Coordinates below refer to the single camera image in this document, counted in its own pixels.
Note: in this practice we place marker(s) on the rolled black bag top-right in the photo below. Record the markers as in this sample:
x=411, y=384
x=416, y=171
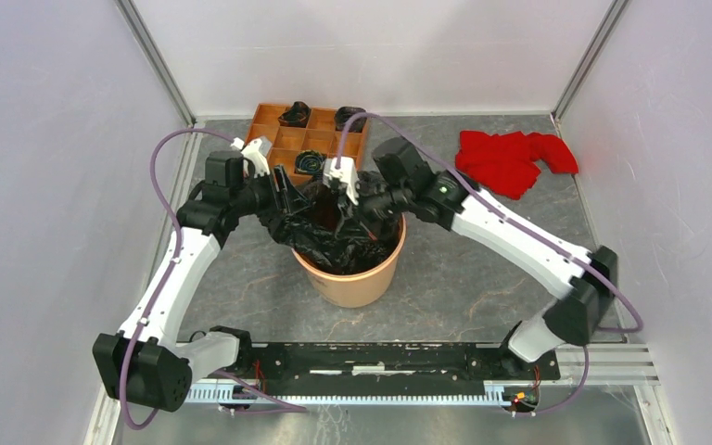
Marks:
x=344, y=114

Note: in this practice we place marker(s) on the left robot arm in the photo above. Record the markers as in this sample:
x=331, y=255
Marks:
x=143, y=363

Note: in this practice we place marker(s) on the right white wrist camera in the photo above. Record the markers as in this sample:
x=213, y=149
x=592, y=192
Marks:
x=341, y=175

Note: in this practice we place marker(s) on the left aluminium frame post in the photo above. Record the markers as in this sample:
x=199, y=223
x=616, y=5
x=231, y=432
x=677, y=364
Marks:
x=157, y=62

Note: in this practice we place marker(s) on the aluminium frame post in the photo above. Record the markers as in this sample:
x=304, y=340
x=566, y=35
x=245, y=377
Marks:
x=607, y=25
x=157, y=62

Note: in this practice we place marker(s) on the red cloth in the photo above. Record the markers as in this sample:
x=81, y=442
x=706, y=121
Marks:
x=507, y=164

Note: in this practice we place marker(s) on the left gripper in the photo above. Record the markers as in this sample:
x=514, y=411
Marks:
x=287, y=200

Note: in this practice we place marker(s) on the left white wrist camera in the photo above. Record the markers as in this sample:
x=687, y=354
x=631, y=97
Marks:
x=255, y=154

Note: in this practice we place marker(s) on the orange compartment tray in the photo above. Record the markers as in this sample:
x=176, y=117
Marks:
x=319, y=133

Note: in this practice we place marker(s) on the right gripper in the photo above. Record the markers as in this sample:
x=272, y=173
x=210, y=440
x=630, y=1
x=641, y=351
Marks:
x=375, y=227

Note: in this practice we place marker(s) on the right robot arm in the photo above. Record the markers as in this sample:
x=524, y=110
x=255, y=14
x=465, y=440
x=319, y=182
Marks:
x=582, y=281

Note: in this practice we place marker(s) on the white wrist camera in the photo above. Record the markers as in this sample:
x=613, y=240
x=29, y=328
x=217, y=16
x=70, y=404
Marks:
x=255, y=154
x=341, y=175

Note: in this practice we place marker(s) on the orange plastic trash bin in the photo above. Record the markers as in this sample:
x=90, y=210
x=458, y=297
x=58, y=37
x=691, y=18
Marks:
x=360, y=289

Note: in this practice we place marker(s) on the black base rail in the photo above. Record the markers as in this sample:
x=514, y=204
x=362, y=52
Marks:
x=342, y=370

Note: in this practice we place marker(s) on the black plastic trash bag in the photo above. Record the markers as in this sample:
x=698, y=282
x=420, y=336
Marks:
x=330, y=242

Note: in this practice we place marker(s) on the right aluminium frame post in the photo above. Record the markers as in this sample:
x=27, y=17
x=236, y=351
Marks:
x=607, y=25

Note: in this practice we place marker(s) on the rolled black bag with stripes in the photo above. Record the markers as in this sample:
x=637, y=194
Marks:
x=310, y=163

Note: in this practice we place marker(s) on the rolled black bag top-left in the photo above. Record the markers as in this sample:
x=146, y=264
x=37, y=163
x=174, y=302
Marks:
x=295, y=116

